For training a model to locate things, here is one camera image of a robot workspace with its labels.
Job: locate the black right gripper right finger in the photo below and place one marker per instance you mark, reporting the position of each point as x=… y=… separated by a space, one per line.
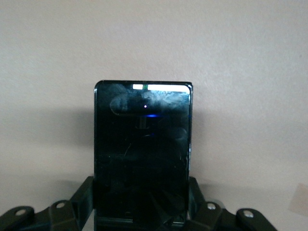
x=197 y=207

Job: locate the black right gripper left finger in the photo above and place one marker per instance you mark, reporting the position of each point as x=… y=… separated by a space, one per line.
x=81 y=204

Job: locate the long black smartphone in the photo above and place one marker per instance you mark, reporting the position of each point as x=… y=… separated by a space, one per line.
x=142 y=156

